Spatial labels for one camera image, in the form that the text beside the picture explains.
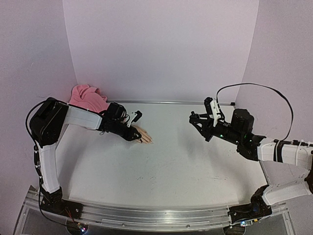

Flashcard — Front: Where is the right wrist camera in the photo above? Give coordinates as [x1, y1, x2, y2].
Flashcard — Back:
[204, 97, 225, 127]

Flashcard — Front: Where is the pink hoodie sleeve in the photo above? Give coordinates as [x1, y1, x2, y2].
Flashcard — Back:
[69, 84, 109, 113]

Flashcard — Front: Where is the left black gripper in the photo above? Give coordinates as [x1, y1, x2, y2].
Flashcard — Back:
[112, 120, 142, 141]

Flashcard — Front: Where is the right black camera cable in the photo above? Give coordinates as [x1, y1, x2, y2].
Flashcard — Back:
[216, 83, 294, 142]

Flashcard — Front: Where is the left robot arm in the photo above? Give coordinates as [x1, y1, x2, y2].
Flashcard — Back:
[25, 97, 142, 214]

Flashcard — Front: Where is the left black base cable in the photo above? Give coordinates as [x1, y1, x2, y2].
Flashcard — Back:
[36, 186, 71, 228]

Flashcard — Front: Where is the mannequin hand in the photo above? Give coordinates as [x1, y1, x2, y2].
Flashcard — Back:
[134, 125, 153, 144]

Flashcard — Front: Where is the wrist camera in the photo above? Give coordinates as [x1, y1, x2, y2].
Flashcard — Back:
[126, 111, 142, 127]
[204, 97, 225, 127]

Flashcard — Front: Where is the black nail polish bottle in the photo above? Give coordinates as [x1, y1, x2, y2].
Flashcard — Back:
[190, 111, 197, 118]

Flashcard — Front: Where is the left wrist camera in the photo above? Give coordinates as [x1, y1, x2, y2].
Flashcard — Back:
[126, 111, 142, 127]

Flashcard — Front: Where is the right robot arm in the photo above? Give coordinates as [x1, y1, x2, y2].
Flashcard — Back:
[189, 109, 313, 224]

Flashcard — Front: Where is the aluminium front rail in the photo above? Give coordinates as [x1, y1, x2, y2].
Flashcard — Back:
[14, 187, 295, 235]

